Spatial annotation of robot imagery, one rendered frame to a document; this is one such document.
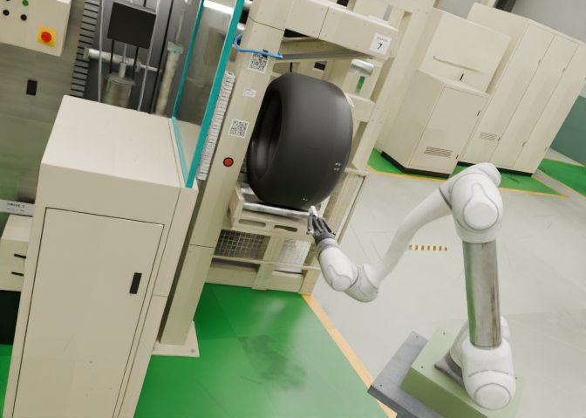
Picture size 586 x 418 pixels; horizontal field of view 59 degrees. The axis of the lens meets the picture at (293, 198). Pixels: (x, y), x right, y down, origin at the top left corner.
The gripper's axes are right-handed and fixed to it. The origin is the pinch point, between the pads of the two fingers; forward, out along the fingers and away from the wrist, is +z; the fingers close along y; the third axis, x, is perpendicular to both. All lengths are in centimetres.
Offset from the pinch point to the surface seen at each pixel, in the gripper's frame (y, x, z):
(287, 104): 18.3, -32.8, 27.3
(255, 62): 35, -44, 35
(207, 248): 31, 45, 22
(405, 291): -152, 116, 88
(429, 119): -297, 77, 367
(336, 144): -2.8, -26.9, 13.1
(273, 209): 9.0, 14.5, 18.8
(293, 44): 8, -44, 75
